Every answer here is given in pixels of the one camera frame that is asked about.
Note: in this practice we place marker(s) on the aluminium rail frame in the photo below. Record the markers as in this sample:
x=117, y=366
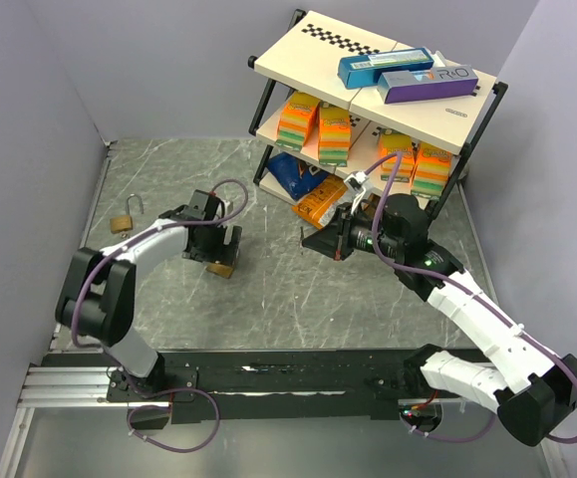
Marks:
x=56, y=387

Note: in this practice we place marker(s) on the orange sponge pack far right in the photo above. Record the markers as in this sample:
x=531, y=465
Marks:
x=431, y=172

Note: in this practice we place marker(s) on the purple grey R+O box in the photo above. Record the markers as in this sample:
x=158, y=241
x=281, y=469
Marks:
x=434, y=84

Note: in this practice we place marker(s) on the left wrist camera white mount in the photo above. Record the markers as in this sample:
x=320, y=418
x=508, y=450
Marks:
x=224, y=207

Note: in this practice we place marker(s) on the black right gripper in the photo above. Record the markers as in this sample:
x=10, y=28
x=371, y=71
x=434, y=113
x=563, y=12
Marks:
x=335, y=239

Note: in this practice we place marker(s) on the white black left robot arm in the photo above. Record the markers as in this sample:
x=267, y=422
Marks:
x=98, y=296

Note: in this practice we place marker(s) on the blue snack bag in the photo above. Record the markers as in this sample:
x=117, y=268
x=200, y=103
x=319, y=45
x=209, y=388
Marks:
x=295, y=176

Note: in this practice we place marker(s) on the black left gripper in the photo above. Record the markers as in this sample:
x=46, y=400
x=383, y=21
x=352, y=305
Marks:
x=222, y=253

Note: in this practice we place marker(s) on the blue rectangular box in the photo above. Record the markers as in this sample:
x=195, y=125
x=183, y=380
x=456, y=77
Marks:
x=365, y=70

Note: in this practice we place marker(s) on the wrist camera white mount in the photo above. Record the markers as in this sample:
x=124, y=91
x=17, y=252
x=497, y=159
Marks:
x=359, y=183
x=224, y=207

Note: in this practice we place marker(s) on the beige black three-tier shelf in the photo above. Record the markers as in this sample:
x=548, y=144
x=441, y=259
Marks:
x=305, y=59

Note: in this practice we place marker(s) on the orange snack bag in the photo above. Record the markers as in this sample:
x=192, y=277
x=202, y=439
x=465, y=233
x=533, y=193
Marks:
x=318, y=207

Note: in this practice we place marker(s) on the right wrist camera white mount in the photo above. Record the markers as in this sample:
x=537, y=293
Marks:
x=359, y=183

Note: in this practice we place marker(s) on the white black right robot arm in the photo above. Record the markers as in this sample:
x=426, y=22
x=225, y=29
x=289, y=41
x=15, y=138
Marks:
x=527, y=386

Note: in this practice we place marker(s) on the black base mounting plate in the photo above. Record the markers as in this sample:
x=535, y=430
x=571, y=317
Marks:
x=202, y=385

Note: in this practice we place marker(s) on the orange sponge pack far left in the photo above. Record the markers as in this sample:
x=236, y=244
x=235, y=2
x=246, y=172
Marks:
x=297, y=120

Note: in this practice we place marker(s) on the brass padlock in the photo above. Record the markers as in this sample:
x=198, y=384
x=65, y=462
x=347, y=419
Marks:
x=125, y=222
x=222, y=270

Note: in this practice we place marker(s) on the orange sponge pack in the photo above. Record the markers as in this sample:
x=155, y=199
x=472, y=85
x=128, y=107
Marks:
x=334, y=135
x=297, y=120
x=391, y=143
x=431, y=172

